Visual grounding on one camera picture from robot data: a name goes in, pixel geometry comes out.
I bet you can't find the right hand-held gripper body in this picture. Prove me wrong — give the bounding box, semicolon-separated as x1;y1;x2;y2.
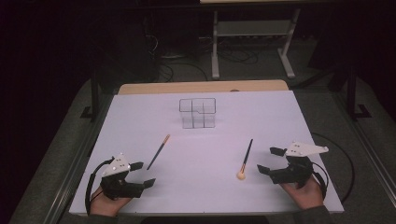
268;141;330;189

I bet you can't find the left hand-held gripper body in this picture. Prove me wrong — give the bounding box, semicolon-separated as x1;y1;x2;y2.
100;152;147;201

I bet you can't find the round beige-headed makeup brush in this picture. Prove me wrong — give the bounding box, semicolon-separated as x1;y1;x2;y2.
236;138;254;181

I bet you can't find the thin orange-tipped makeup brush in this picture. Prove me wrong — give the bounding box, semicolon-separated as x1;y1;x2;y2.
146;133;171;171

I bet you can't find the clear plastic organizer box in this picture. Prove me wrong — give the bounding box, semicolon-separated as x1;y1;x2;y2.
178;97;217;130

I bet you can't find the person's left hand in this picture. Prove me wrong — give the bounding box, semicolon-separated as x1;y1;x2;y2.
89;186;134;217

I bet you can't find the person's right hand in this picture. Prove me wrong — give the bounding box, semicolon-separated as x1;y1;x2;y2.
279;176;325;210

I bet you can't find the white table board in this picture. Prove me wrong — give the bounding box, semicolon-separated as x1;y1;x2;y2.
68;90;345;216

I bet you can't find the black metal stand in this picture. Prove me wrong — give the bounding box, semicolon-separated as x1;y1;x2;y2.
79;71;104;122
345;64;373;120

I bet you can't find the wooden table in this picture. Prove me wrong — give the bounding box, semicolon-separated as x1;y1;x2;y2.
117;79;290;95

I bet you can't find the white metal stand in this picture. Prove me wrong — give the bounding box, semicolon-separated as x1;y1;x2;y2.
210;8;302;80

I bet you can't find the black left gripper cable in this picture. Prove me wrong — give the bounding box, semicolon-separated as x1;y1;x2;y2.
85;157;116;216

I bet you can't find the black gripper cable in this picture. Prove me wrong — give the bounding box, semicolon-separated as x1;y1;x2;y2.
311;132;356;203
85;157;116;216

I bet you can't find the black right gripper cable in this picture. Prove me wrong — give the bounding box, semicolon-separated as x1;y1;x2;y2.
311;132;356;203

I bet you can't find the tangle of floor cables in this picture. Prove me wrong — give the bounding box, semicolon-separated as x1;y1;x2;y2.
218;46;260;65

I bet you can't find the black floor cable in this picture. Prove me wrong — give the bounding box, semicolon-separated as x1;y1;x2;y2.
158;62;209;82

